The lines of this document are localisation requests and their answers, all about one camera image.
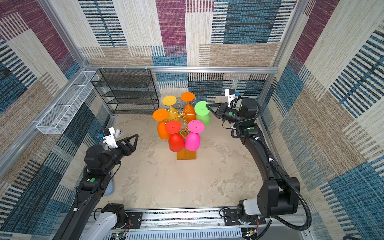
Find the green plastic wine glass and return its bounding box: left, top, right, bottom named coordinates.
left=194, top=101, right=211, bottom=127

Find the red plastic wine glass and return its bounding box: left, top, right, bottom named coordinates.
left=165, top=121, right=185, bottom=153

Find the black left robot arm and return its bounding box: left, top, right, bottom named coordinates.
left=53, top=134, right=139, bottom=240

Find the gold wire glass rack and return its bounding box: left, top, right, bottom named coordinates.
left=174, top=99, right=197, bottom=160

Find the orange front wine glass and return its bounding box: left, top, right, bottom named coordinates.
left=153, top=109, right=171, bottom=140

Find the yellow plastic wine glass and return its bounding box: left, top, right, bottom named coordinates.
left=163, top=96, right=181, bottom=123

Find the white wire wall basket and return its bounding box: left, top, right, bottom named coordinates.
left=36, top=71, right=96, bottom=135

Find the orange back wine glass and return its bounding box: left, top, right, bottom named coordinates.
left=181, top=92, right=196, bottom=123

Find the black mesh shelf unit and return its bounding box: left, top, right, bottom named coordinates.
left=91, top=69, right=160, bottom=114

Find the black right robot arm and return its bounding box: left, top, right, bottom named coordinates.
left=206, top=97, right=312, bottom=231

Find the pink plastic wine glass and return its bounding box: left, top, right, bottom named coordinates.
left=185, top=120, right=205, bottom=152

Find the blue sponge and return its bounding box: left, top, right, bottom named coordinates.
left=104, top=178, right=115, bottom=196

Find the orange wine glass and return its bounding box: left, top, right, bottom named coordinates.
left=153, top=109, right=171, bottom=140
left=181, top=92, right=196, bottom=123

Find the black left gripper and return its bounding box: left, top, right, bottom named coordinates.
left=101, top=134, right=138, bottom=175

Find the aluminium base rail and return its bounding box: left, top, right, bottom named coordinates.
left=53, top=205, right=313, bottom=240

